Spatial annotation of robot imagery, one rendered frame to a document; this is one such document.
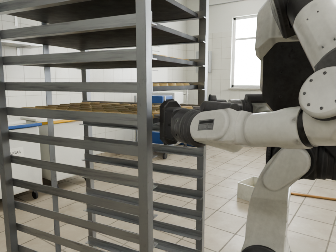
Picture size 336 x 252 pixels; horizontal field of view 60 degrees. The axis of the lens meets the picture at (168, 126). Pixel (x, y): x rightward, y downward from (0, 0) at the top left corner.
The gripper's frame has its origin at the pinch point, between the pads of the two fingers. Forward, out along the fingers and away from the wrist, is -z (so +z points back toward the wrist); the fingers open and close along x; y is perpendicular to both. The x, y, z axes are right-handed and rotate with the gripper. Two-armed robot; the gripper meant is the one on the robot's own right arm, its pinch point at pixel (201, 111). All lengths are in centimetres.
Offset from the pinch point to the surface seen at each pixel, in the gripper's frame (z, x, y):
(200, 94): 0.6, 6.0, -5.4
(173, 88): -12.0, 9.0, 15.0
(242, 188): 71, -93, -162
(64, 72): -130, 23, -277
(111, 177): -31.5, -17.9, 24.7
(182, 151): -6.0, -18.1, -8.9
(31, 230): -64, -44, 5
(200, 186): 1.3, -32.3, -5.1
